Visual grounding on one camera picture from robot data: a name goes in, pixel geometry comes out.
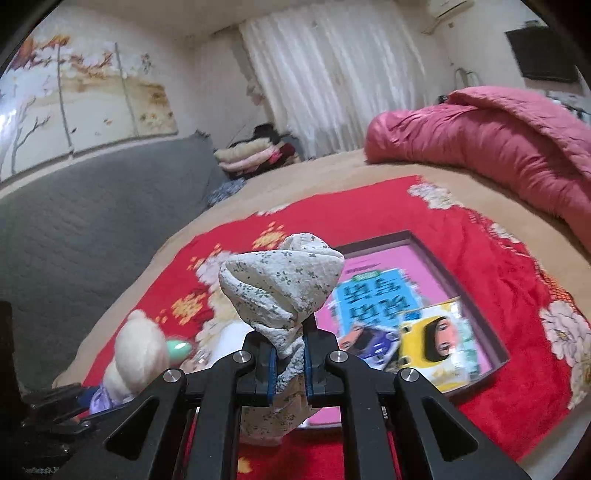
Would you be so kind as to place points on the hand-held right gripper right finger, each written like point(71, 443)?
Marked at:
point(308, 374)

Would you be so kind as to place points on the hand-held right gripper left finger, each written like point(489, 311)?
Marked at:
point(271, 374)

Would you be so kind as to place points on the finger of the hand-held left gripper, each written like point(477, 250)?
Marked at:
point(60, 399)

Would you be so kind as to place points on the white floral cloth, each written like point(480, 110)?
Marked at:
point(277, 286)

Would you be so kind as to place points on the cream teddy bear plush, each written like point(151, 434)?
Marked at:
point(138, 346)

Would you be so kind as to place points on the grey shallow box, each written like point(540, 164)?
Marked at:
point(461, 295)

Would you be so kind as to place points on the mint green soft item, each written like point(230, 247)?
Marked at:
point(179, 349)

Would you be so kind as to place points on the pink book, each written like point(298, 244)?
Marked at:
point(383, 272)

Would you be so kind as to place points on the yellow cartoon packet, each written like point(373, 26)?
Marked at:
point(438, 360)

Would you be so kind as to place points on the grey quilted headboard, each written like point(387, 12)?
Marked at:
point(92, 221)

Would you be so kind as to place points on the blue patterned cloth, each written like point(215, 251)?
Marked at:
point(226, 191)

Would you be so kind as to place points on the beige bed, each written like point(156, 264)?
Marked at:
point(323, 180)

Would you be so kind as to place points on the red floral blanket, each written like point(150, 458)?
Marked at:
point(508, 415)

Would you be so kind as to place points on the stack of folded clothes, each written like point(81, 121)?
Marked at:
point(254, 154)

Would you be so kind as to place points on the pink quilt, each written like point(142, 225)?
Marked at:
point(485, 134)

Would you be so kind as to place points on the white curtain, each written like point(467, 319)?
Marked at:
point(332, 69)

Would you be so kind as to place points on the white air conditioner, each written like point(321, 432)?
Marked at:
point(450, 11)

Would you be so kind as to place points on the tree wall painting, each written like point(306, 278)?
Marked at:
point(92, 101)

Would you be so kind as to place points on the black wall television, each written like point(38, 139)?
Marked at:
point(540, 55)

